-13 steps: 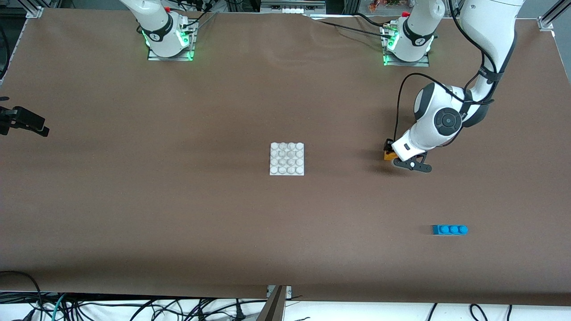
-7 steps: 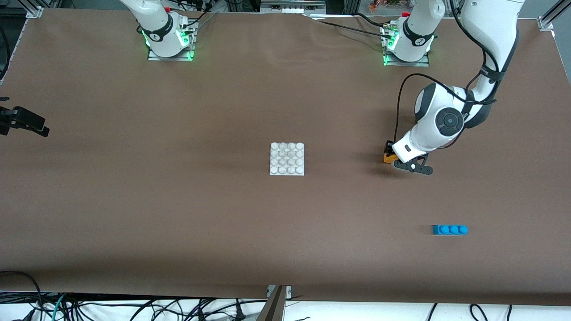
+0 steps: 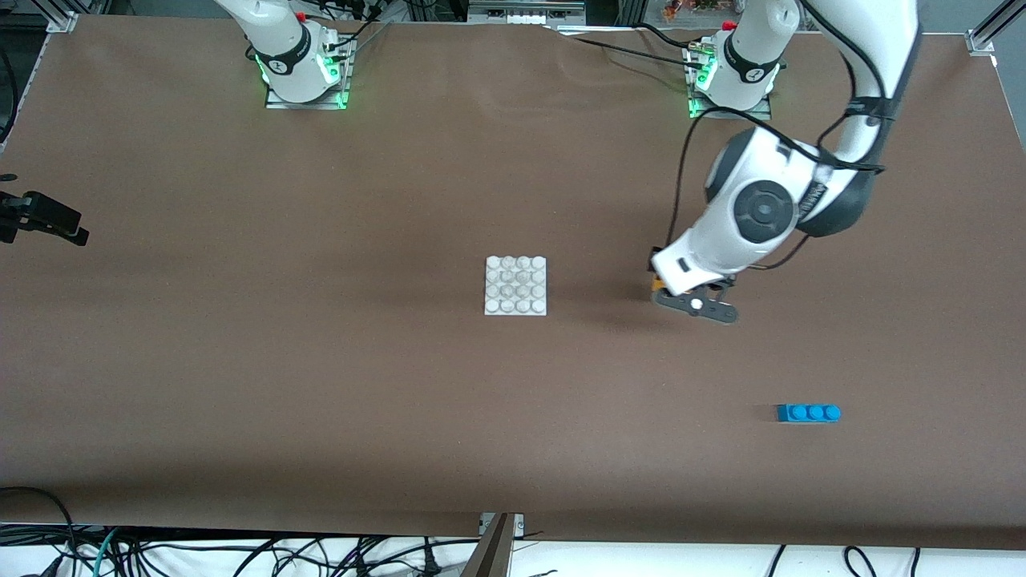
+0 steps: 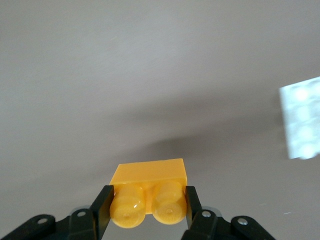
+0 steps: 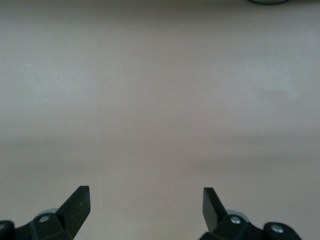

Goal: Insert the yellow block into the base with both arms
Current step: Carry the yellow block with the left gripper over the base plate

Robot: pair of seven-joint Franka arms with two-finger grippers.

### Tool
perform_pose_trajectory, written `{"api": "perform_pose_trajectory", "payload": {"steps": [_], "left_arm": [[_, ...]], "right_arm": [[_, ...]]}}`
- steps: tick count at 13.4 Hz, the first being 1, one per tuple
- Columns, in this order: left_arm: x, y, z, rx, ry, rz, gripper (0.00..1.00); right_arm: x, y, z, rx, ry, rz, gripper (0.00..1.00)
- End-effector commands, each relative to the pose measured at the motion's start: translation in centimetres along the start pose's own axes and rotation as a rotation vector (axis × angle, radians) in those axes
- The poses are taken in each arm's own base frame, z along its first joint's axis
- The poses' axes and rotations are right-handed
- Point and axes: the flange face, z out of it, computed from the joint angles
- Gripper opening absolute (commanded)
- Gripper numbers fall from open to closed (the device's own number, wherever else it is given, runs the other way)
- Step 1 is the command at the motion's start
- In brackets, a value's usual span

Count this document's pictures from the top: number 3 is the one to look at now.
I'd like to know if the white studded base plate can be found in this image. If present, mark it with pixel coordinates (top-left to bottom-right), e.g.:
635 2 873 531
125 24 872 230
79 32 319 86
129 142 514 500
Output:
484 256 548 317

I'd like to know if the teal floor cable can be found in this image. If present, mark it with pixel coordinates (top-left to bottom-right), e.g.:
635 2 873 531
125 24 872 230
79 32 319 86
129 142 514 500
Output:
90 527 123 577

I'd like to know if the black looped floor cable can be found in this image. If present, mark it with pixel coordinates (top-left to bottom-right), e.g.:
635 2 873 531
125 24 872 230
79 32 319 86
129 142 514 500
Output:
0 486 78 577

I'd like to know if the dark camera stand post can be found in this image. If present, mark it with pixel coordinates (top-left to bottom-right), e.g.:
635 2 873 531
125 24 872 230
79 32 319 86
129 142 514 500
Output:
461 514 515 577

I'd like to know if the white power strip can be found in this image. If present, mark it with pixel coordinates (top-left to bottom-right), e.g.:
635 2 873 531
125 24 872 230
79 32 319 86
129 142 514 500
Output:
469 0 586 26

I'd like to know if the orange background object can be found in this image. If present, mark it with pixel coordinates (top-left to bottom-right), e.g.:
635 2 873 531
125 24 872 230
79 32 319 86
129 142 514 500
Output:
661 0 726 21

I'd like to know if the blue three-stud block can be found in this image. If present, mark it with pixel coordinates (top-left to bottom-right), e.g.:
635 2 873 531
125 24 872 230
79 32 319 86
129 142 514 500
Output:
776 403 842 424

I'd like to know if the black cable at right base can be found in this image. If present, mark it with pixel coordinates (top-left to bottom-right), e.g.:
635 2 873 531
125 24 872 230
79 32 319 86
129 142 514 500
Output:
321 16 394 61

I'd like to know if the aluminium frame profile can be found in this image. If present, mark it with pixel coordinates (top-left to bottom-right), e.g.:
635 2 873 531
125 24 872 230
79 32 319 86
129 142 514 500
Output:
44 0 81 33

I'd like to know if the brown table cover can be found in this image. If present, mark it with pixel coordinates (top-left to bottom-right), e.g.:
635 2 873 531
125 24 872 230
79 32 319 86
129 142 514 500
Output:
0 12 1026 551

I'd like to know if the long black base cable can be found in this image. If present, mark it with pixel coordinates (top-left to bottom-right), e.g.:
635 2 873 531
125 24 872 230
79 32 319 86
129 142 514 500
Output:
553 28 700 61

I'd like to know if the short black base cable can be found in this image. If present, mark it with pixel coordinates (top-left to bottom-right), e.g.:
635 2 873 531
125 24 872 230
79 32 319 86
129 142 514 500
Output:
637 22 708 45

